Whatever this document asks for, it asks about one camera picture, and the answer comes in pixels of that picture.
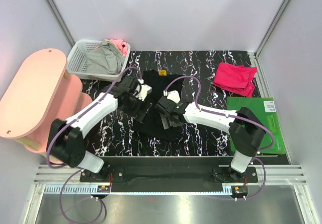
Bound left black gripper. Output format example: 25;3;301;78
119;93;152;123

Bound black daisy print t-shirt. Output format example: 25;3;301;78
133;70;184;141

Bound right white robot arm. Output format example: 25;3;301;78
155;96;266;182

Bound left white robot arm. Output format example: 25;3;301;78
46;76;152;182

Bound grey t-shirt in basket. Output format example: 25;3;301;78
87;40;125;75

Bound pink garment in basket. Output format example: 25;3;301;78
110;39;128;56

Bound white plastic laundry basket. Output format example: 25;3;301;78
67;39;130;82

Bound folded red t-shirt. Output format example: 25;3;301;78
214;62;257;97

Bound pink oval tiered stool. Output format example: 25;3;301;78
1;48;92;156

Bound green folding board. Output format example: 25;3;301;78
227;97;286;155

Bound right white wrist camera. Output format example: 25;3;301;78
164;90;181;104

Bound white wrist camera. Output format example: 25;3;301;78
135;80;152;101
164;90;181;104

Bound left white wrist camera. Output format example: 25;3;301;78
135;80;152;101

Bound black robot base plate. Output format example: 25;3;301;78
81;157;252;183

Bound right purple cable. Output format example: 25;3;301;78
165;76;276;201

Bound aluminium front rail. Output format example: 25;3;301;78
34;165;306;196

